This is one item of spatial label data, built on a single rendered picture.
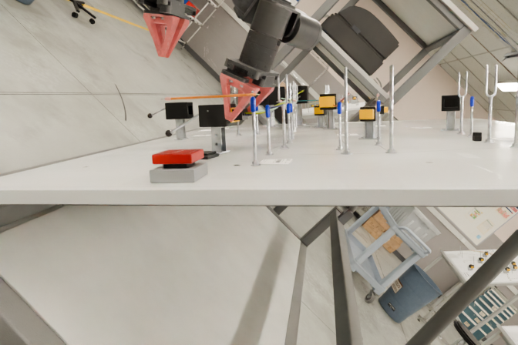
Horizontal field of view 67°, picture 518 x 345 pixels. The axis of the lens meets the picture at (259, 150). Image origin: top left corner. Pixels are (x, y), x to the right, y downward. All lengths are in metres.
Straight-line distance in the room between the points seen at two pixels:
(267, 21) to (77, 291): 0.51
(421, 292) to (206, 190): 4.80
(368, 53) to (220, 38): 7.02
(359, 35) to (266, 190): 1.38
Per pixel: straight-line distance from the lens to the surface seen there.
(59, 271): 0.70
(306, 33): 0.70
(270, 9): 0.65
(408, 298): 5.18
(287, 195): 0.41
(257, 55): 0.65
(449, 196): 0.43
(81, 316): 0.67
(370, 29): 1.74
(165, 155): 0.48
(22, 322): 0.63
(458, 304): 0.65
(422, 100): 8.53
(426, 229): 4.74
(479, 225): 9.28
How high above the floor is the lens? 1.26
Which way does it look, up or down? 12 degrees down
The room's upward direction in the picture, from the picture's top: 44 degrees clockwise
